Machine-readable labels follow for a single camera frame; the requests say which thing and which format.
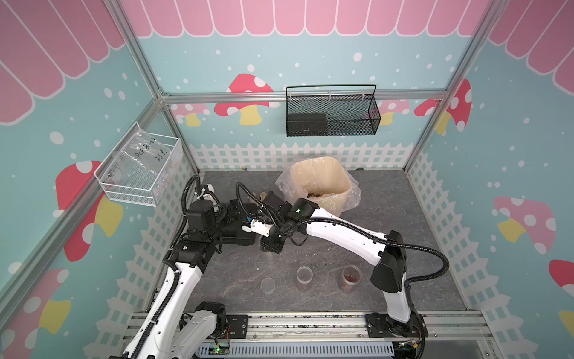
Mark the clear plastic bin liner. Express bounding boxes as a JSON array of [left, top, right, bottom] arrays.
[[276, 161, 362, 212]]

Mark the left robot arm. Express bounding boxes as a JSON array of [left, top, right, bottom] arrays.
[[121, 175, 256, 358]]

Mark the beige trash bin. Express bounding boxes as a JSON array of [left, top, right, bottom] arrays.
[[289, 156, 353, 216]]

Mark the black plastic tool case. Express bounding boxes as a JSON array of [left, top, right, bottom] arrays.
[[218, 200, 256, 246]]

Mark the clear tea jar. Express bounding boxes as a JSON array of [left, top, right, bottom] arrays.
[[339, 265, 362, 294], [296, 266, 313, 293]]

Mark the clear plastic bag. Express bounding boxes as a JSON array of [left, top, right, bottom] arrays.
[[109, 123, 184, 205]]

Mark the black wire mesh basket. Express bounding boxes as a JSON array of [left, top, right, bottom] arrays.
[[285, 84, 381, 136]]

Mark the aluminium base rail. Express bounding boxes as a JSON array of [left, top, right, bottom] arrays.
[[119, 311, 501, 358]]

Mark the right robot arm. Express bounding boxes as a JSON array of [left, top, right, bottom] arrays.
[[236, 182, 449, 340]]

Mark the black box in basket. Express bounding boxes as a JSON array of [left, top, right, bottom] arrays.
[[286, 113, 328, 137]]

